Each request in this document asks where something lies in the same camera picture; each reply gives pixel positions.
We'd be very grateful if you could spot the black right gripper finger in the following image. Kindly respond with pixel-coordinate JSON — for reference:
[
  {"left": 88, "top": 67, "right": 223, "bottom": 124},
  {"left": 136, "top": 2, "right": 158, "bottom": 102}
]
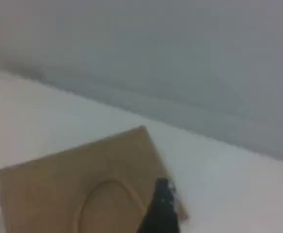
[{"left": 136, "top": 177, "right": 181, "bottom": 233}]

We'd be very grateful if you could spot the brown burlap bag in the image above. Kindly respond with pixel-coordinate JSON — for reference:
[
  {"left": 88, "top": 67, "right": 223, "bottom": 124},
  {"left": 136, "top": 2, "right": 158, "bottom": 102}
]
[{"left": 0, "top": 125, "right": 189, "bottom": 233}]

